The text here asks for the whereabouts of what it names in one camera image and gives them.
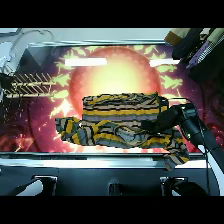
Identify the purple checked garment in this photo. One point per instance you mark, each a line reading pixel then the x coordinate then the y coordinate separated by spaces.
pixel 203 53

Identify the green garment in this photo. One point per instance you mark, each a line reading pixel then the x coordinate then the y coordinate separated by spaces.
pixel 216 33

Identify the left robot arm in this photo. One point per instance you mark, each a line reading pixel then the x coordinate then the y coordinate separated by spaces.
pixel 20 188

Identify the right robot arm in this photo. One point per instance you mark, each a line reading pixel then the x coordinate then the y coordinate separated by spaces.
pixel 196 130

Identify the yellow grey striped jacket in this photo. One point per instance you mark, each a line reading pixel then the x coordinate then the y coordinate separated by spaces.
pixel 116 110

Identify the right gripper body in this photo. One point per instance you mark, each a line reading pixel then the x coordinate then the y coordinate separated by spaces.
pixel 168 120

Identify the black garment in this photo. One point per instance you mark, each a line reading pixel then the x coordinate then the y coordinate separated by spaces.
pixel 190 43

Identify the silver frame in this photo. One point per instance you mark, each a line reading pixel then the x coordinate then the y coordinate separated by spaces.
pixel 113 163

